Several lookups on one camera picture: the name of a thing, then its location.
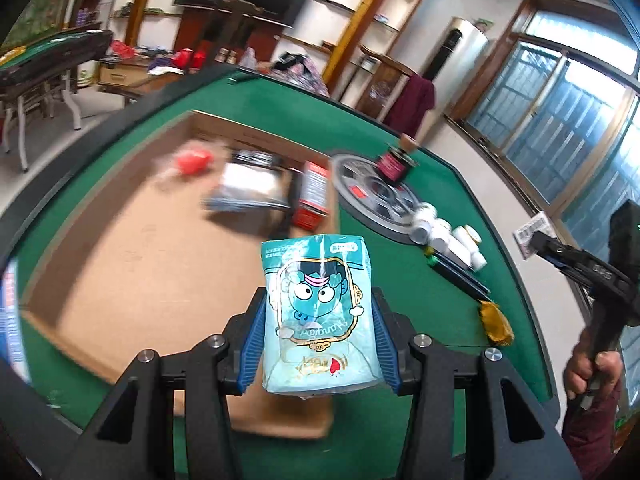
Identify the person right hand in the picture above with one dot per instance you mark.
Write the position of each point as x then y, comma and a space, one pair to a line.
580, 368

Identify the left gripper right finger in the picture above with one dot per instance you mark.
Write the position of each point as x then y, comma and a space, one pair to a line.
384, 323

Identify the wooden armchair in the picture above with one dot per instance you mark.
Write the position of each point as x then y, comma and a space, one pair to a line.
381, 84

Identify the yellow cap pill bottle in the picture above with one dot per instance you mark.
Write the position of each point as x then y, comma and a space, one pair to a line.
468, 238

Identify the black marker green cap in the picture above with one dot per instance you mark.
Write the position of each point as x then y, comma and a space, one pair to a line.
455, 275

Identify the white standing air conditioner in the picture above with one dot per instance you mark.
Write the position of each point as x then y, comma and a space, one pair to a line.
451, 63

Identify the red item clear package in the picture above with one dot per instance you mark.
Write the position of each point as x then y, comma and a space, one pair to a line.
188, 160

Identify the gold foil packet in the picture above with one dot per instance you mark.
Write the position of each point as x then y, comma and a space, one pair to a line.
496, 326

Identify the low wooden coffee table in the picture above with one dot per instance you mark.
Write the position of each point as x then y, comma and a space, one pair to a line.
130, 79

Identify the cardboard box tray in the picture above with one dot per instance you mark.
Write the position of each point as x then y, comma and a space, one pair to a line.
139, 263

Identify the pile of clothes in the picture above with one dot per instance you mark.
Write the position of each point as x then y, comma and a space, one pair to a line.
299, 70

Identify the wooden chair by table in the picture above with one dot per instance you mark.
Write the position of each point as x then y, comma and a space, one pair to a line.
228, 27

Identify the white bottle red label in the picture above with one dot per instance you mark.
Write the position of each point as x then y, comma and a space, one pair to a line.
440, 235

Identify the teal cartoon tissue pack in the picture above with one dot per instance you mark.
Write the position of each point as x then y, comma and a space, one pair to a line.
319, 330

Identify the small white medicine box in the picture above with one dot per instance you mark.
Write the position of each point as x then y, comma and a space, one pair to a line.
524, 234

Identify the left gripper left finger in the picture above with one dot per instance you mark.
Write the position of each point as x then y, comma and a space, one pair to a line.
250, 341

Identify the maroon cloth on chair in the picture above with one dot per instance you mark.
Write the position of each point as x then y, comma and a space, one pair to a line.
415, 100

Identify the black silver snack pouch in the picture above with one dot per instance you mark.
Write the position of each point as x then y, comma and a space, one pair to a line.
249, 180

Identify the dark ink bottle cork stopper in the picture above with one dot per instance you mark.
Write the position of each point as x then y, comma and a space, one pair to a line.
394, 165

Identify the white pill bottle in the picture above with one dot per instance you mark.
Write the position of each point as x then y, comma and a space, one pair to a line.
422, 224

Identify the red grey medicine box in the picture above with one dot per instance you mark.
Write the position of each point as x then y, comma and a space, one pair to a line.
312, 205

